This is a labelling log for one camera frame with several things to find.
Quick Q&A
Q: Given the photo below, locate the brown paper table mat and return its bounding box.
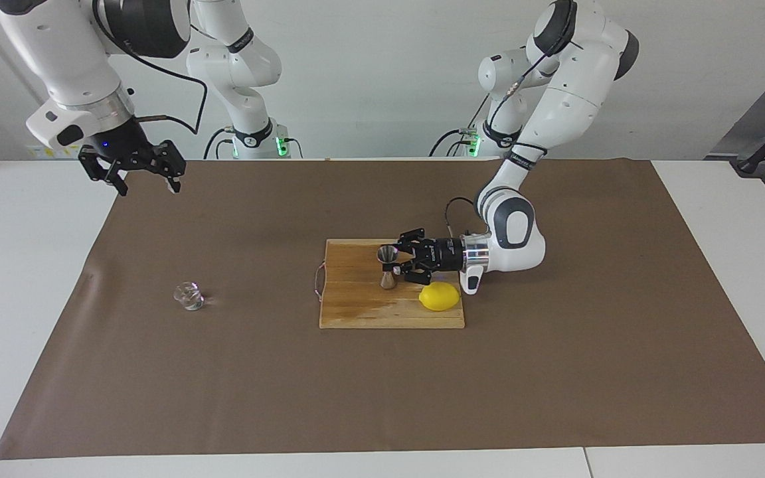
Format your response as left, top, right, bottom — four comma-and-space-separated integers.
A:
0, 158, 765, 460

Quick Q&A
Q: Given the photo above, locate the small clear glass cup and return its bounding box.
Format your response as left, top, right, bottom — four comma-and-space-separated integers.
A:
174, 281, 206, 311

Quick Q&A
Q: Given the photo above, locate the white wall socket box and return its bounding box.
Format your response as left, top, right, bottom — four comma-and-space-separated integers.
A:
27, 145, 84, 160

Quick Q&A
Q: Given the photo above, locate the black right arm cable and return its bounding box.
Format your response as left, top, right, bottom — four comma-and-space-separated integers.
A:
90, 0, 209, 135

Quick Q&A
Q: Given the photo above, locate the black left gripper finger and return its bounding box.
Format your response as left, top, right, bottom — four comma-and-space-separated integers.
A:
392, 262, 435, 285
392, 229, 426, 256

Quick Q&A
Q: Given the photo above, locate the steel double jigger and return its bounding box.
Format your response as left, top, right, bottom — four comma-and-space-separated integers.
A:
377, 245, 400, 290

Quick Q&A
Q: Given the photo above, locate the yellow lemon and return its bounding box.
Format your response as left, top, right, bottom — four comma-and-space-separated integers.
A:
418, 281, 462, 312

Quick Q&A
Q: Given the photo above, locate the black base cable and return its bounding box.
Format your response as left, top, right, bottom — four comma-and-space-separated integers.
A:
203, 128, 236, 160
429, 100, 489, 159

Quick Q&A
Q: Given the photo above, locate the black left base cable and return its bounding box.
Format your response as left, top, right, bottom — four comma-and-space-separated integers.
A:
429, 100, 489, 159

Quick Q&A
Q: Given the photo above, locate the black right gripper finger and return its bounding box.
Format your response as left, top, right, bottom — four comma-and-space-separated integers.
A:
150, 139, 186, 195
79, 149, 129, 197

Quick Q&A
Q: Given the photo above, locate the black right base cable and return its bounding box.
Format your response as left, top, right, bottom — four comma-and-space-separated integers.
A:
203, 128, 236, 160

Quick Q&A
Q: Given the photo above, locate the wooden cutting board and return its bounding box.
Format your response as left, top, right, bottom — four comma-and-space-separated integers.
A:
313, 239, 466, 330

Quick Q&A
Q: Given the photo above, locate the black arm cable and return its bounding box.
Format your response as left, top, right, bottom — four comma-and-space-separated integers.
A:
444, 20, 579, 240
90, 0, 209, 135

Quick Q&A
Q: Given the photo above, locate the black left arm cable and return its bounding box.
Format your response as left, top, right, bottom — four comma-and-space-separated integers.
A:
444, 20, 579, 240

